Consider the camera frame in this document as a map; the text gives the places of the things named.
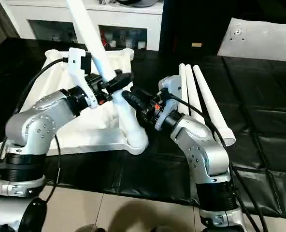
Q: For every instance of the white plastic table leg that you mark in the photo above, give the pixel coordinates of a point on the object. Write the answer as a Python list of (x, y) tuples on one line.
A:
[(192, 91), (182, 70), (213, 108), (92, 36)]

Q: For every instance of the white plastic table top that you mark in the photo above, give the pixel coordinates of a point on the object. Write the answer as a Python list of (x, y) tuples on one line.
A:
[(90, 137)]

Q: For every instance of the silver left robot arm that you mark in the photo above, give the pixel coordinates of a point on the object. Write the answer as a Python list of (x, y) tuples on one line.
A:
[(36, 120)]

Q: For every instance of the red item behind glass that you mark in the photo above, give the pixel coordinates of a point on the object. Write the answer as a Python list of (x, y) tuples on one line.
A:
[(104, 38)]

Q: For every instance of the grey round object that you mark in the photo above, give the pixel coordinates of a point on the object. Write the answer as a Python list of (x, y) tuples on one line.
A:
[(138, 3)]

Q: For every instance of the small tan label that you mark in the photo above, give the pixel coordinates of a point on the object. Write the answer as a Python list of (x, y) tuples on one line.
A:
[(196, 45)]

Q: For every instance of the dark cabinet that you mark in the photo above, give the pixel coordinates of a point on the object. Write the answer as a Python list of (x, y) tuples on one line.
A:
[(181, 24)]

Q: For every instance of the white glass-door cabinet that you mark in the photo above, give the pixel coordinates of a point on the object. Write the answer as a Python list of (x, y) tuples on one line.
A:
[(48, 14)]

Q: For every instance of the black work mat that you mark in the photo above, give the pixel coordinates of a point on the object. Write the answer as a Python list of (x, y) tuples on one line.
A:
[(266, 108)]

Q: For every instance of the white board with round fitting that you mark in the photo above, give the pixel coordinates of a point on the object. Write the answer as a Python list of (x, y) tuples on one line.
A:
[(266, 41)]

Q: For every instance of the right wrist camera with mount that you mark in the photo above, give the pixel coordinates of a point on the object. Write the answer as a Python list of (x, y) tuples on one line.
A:
[(172, 83)]

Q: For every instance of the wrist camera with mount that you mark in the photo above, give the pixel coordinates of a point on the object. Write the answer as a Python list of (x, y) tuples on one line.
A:
[(74, 60), (172, 83)]

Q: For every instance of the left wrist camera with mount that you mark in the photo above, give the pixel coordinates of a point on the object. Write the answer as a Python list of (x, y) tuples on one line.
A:
[(74, 60)]

